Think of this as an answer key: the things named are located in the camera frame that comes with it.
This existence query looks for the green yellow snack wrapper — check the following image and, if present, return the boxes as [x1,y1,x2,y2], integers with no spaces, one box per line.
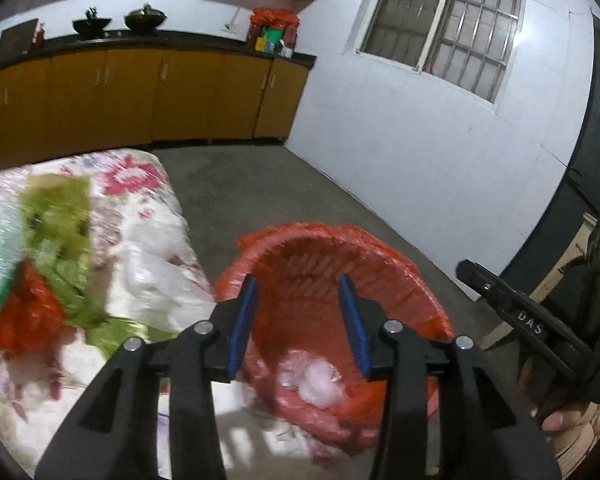
[19,174,175,358]

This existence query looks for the dark cutting board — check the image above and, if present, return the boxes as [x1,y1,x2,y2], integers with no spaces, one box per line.
[0,18,38,64]

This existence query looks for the barred window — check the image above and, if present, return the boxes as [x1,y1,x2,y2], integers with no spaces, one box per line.
[356,0,524,103]

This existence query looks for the red bag on counter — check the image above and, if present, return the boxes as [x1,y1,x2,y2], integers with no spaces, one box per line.
[246,8,301,58]

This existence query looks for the white plastic bag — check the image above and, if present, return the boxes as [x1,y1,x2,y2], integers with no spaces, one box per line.
[276,350,346,408]

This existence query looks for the black wok with lid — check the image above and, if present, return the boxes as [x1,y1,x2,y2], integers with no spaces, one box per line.
[124,3,166,36]

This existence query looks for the green container on counter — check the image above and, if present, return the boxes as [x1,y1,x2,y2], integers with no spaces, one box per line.
[259,27,284,54]

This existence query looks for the red plastic waste basket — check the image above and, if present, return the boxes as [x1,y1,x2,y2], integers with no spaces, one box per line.
[215,222,454,454]

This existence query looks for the person's right hand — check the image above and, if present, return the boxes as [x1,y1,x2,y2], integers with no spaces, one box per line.
[517,356,597,436]

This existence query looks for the red bottle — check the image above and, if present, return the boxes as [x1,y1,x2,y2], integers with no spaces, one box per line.
[32,22,45,50]

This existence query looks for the red plastic bag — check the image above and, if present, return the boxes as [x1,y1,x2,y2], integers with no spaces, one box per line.
[0,260,65,356]

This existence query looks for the black countertop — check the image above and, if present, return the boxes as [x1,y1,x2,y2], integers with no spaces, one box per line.
[0,30,317,71]

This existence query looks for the lower wooden kitchen cabinets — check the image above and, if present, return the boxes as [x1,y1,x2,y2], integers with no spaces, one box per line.
[0,48,310,170]

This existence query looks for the black wok with utensils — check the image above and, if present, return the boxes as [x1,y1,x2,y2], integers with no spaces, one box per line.
[72,6,111,40]

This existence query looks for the floral quilt table cover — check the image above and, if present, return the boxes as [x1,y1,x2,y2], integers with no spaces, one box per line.
[0,150,215,479]

